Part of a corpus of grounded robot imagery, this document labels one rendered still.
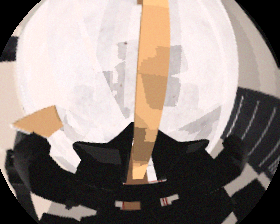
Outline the long tan wooden rail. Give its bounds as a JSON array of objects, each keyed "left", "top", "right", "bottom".
[{"left": 132, "top": 0, "right": 171, "bottom": 179}]

